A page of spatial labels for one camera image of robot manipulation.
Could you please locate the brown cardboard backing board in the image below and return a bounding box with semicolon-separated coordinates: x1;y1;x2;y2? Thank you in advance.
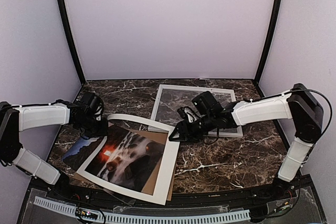
70;126;175;201

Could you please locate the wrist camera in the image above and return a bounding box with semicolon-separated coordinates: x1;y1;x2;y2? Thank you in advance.
93;104;104;121
177;91;224;123

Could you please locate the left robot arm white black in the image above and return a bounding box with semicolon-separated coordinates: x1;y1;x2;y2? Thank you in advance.
1;92;108;201

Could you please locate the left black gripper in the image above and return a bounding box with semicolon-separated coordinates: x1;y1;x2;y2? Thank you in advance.
77;114;109;138

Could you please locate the black front rail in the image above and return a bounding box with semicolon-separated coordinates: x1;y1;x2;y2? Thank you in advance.
44;182;297;209

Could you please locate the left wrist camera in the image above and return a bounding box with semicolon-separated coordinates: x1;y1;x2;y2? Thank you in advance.
93;104;104;121

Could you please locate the right black corner post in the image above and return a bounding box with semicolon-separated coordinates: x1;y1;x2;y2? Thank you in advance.
254;0;281;85

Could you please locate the left black corner post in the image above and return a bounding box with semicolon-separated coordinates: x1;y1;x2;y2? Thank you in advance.
57;0;86;85

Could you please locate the white mat board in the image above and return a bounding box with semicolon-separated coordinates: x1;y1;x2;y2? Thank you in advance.
76;113;181;206

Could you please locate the clear acrylic sheet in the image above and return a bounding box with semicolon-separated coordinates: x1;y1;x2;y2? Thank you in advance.
155;87;239;132

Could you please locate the black corner post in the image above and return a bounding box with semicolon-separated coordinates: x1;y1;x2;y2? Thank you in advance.
57;0;86;85
254;0;281;85

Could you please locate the small green circuit board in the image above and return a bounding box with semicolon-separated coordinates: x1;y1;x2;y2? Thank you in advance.
75;208;98;220

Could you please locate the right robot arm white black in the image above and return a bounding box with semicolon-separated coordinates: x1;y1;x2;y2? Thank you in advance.
169;83;327;200

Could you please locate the dark landscape photo print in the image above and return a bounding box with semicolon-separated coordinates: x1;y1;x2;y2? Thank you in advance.
62;125;167;195

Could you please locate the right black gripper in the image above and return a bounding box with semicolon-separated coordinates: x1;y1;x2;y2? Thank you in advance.
169;113;216;143

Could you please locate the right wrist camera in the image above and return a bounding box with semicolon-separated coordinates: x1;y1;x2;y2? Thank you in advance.
177;91;224;123

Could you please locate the white picture frame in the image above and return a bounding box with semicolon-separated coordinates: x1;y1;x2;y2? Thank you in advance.
148;84;244;138

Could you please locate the white slotted cable duct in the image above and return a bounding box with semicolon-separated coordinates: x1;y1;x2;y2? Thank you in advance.
33;196;250;223

